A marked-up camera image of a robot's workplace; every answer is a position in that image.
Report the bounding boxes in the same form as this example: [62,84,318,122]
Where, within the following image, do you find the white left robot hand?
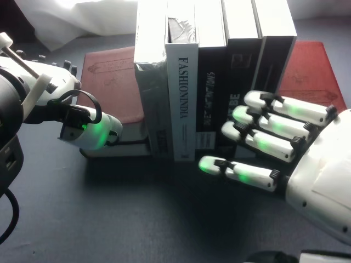
[0,49,124,152]

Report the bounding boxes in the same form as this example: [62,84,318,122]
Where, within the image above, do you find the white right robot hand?
[199,90,351,263]

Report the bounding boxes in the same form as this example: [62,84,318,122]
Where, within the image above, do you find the black LET IT BE book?
[216,0,263,159]

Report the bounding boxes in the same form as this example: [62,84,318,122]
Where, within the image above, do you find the red embossed book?
[76,45,153,159]
[276,41,348,113]

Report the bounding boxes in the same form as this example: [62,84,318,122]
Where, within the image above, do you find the silver grey book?
[133,0,176,160]

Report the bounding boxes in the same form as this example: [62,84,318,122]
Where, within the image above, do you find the white FASHIONINDIA book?
[164,0,200,162]

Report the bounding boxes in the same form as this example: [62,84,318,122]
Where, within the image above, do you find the black DUET book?
[194,0,229,160]

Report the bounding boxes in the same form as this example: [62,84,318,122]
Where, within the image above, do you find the white cloth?
[15,0,351,53]

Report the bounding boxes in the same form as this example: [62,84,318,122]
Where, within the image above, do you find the grey table cloth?
[0,19,351,263]

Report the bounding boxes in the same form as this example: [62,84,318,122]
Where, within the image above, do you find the black cable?
[0,188,20,247]

